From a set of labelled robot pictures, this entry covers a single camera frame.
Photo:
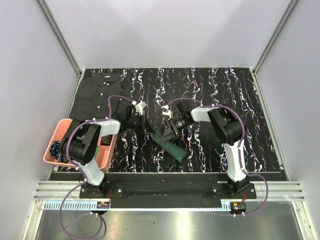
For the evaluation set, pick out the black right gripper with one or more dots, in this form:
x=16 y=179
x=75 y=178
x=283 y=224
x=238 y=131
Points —
x=168 y=133

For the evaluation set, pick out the aluminium frame rail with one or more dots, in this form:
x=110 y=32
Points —
x=257 y=190

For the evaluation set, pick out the blue patterned rolled tie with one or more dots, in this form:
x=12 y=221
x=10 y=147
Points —
x=54 y=149

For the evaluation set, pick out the dark pinstriped shirt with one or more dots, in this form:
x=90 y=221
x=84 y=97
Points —
x=97 y=97

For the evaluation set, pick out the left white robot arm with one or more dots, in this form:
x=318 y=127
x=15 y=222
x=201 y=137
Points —
x=80 y=141

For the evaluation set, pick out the pink compartment tray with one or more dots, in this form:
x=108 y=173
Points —
x=104 y=156

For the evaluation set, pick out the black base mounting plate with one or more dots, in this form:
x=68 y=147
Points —
x=166 y=202

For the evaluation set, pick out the yellow patterned rolled tie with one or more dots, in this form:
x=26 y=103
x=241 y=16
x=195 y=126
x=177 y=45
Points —
x=63 y=159

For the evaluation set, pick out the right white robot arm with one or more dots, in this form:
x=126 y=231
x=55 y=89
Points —
x=227 y=125

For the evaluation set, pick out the dark brown rolled cloth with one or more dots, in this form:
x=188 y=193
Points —
x=106 y=140

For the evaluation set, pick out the green rolled cloth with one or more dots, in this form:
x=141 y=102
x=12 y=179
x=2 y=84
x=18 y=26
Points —
x=96 y=152

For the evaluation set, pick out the green cloth napkin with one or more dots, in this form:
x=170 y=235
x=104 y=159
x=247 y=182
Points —
x=174 y=151

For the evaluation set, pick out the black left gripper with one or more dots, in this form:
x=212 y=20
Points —
x=148 y=128

